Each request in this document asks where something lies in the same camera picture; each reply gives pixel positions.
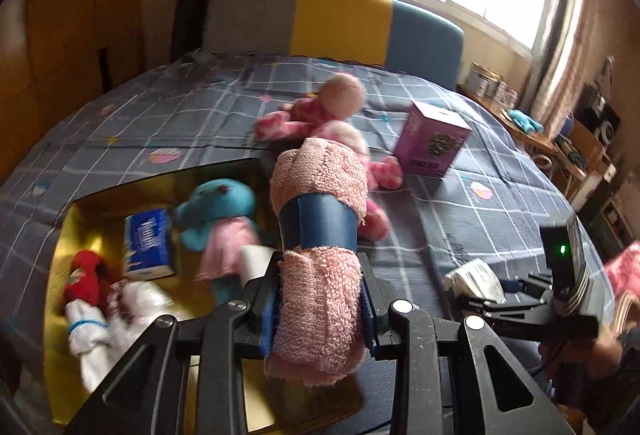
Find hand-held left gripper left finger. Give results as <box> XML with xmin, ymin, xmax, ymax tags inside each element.
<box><xmin>65</xmin><ymin>255</ymin><xmax>282</xmax><ymax>435</ymax></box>

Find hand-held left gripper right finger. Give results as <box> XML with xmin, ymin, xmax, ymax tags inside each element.
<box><xmin>360</xmin><ymin>259</ymin><xmax>577</xmax><ymax>435</ymax></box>

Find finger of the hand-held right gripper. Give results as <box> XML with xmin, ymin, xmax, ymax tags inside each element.
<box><xmin>462</xmin><ymin>295</ymin><xmax>556</xmax><ymax>341</ymax></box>
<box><xmin>500</xmin><ymin>273</ymin><xmax>555</xmax><ymax>301</ymax></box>

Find pink towel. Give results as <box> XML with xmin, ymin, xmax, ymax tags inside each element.
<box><xmin>264</xmin><ymin>137</ymin><xmax>371</xmax><ymax>389</ymax></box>

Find beige packet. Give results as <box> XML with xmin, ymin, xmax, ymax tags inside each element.
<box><xmin>444</xmin><ymin>259</ymin><xmax>507</xmax><ymax>305</ymax></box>

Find white foam block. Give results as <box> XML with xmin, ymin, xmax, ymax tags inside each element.
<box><xmin>235</xmin><ymin>244</ymin><xmax>281</xmax><ymax>421</ymax></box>

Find white socks bundle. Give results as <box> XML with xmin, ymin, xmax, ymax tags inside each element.
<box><xmin>65</xmin><ymin>282</ymin><xmax>191</xmax><ymax>391</ymax></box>

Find teal plush bear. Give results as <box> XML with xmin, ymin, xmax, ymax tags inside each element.
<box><xmin>174</xmin><ymin>178</ymin><xmax>264</xmax><ymax>306</ymax></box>

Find blue tissue pack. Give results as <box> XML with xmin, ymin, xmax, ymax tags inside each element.
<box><xmin>122</xmin><ymin>207</ymin><xmax>177</xmax><ymax>281</ymax></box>

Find pink scrunchie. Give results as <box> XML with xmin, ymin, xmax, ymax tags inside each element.
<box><xmin>106</xmin><ymin>282</ymin><xmax>129</xmax><ymax>319</ymax></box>

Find small red plush toy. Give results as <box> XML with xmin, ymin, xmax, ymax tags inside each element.
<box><xmin>62</xmin><ymin>249</ymin><xmax>114</xmax><ymax>311</ymax></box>

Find gold box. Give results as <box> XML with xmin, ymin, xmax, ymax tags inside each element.
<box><xmin>44</xmin><ymin>160</ymin><xmax>366</xmax><ymax>427</ymax></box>

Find person's right hand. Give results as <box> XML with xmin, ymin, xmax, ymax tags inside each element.
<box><xmin>591</xmin><ymin>329</ymin><xmax>626</xmax><ymax>374</ymax></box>

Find woven brown basket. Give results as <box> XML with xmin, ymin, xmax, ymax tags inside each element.
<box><xmin>612</xmin><ymin>292</ymin><xmax>640</xmax><ymax>334</ymax></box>

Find wooden chair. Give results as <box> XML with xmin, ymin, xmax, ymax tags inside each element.
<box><xmin>565</xmin><ymin>120</ymin><xmax>619</xmax><ymax>211</ymax></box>

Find dark folded umbrella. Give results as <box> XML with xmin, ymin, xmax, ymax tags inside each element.
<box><xmin>555</xmin><ymin>135</ymin><xmax>589</xmax><ymax>171</ymax></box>

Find wooden side desk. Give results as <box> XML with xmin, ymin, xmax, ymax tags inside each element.
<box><xmin>457</xmin><ymin>82</ymin><xmax>589</xmax><ymax>181</ymax></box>

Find teal cloth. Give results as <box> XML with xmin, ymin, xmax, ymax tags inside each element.
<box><xmin>509</xmin><ymin>109</ymin><xmax>545</xmax><ymax>134</ymax></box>

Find purple carton box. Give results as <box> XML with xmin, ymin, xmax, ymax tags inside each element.
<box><xmin>392</xmin><ymin>100</ymin><xmax>474</xmax><ymax>180</ymax></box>

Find black appliance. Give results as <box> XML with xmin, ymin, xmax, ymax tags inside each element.
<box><xmin>575</xmin><ymin>84</ymin><xmax>622</xmax><ymax>141</ymax></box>

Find small white carton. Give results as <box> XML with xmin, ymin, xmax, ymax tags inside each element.
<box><xmin>497</xmin><ymin>82</ymin><xmax>519</xmax><ymax>108</ymax></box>

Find tins on side table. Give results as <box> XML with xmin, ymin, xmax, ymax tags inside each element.
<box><xmin>467</xmin><ymin>64</ymin><xmax>502</xmax><ymax>98</ymax></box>

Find pink spotted plush toy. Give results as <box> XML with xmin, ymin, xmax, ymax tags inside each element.
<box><xmin>252</xmin><ymin>72</ymin><xmax>404</xmax><ymax>241</ymax></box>

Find long beige curtain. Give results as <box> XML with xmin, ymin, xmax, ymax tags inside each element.
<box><xmin>520</xmin><ymin>0</ymin><xmax>589</xmax><ymax>141</ymax></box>

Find grey yellow blue headboard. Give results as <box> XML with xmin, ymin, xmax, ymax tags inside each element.
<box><xmin>202</xmin><ymin>0</ymin><xmax>466</xmax><ymax>91</ymax></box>

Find black rolled mat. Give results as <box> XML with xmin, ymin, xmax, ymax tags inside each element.
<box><xmin>170</xmin><ymin>0</ymin><xmax>220</xmax><ymax>64</ymax></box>

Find wooden wardrobe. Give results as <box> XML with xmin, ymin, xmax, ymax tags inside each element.
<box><xmin>0</xmin><ymin>0</ymin><xmax>151</xmax><ymax>156</ymax></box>

